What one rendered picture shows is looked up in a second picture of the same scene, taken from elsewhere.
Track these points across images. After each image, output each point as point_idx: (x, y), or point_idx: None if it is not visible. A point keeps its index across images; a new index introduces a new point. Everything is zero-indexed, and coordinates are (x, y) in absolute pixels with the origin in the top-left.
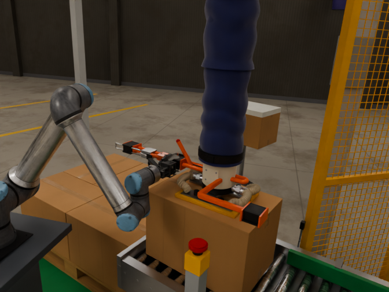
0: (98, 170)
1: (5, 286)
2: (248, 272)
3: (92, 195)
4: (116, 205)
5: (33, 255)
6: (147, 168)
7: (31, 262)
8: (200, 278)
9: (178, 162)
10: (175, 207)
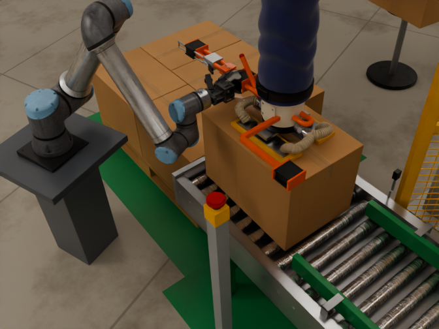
0: (133, 101)
1: (61, 194)
2: (295, 222)
3: (166, 87)
4: (153, 137)
5: (85, 167)
6: (195, 94)
7: (84, 173)
8: (218, 229)
9: (238, 83)
10: (227, 138)
